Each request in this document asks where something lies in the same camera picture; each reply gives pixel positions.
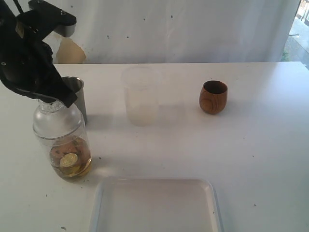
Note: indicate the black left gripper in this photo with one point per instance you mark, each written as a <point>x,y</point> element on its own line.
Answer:
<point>26,63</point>

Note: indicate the stainless steel cup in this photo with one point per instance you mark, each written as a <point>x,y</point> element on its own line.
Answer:
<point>77,86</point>

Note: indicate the clear dome lid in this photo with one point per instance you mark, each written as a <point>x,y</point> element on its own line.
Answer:
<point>55,124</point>

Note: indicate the gold coin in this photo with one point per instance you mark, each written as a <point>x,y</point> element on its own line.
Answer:
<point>68,160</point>
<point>72,170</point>

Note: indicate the clear plastic jar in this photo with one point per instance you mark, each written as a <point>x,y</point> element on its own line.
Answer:
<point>80,140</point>

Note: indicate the brown wooden cup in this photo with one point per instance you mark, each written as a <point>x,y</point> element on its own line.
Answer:
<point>213,97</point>

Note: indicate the translucent plastic container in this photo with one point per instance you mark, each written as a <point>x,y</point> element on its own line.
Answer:
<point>141,94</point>

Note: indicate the white plastic tray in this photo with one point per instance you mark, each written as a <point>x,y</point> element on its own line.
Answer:
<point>127,204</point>

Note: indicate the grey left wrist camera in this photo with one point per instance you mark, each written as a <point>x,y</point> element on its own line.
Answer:
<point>47,18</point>

